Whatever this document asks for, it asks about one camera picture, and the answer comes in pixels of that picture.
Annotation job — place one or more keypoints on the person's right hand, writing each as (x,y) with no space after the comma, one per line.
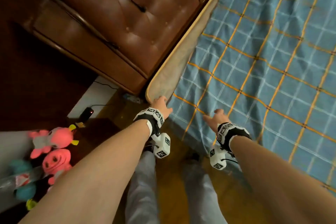
(218,118)

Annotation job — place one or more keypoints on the person's left hand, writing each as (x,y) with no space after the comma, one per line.
(161,105)

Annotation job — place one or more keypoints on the pale patterned mattress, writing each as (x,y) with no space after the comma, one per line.
(173,74)

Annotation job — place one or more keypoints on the blue plaid bed sheet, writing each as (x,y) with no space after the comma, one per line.
(262,74)

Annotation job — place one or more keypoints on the person's left forearm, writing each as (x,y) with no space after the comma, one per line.
(89,179)

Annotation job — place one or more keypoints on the person's right forearm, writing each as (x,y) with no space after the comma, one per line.
(283,184)

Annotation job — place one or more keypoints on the person's right leg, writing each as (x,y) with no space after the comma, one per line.
(202,197)

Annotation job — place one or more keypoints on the person's leg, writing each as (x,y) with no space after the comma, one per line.
(141,192)
(202,197)

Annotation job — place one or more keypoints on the person's left leg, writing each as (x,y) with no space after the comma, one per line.
(141,192)

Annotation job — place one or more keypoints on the white power strip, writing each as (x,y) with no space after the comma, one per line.
(132,98)

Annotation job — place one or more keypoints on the black power adapter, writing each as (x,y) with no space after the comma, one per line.
(86,114)

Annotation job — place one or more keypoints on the pink plush toy yellow horns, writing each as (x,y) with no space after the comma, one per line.
(60,137)

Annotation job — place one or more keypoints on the pink round plush toy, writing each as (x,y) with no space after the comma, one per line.
(56,160)

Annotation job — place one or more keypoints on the teal plush toy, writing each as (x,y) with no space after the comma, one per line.
(25,191)

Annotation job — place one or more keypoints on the white black marker wrist camera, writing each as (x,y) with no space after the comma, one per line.
(231,132)
(152,118)

